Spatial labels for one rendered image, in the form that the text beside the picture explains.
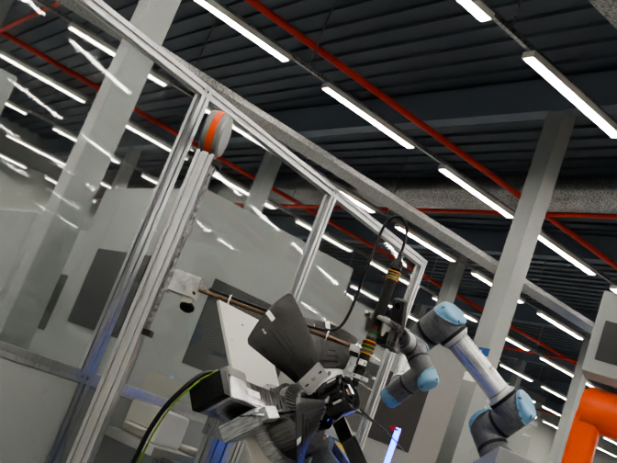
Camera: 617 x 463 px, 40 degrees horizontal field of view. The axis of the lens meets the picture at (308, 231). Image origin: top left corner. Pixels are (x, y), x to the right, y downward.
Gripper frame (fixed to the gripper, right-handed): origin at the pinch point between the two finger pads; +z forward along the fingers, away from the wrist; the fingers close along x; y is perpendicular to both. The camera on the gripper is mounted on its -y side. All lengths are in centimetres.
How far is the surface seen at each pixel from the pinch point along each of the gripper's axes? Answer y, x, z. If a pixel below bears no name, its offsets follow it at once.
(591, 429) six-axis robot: -33, 59, -402
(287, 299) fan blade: 7.4, 12.0, 28.2
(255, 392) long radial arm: 36.5, 7.8, 31.7
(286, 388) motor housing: 31.4, 12.3, 12.8
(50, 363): 50, 70, 55
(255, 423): 44, 1, 35
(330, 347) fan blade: 14.0, 12.2, -0.9
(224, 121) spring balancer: -42, 53, 43
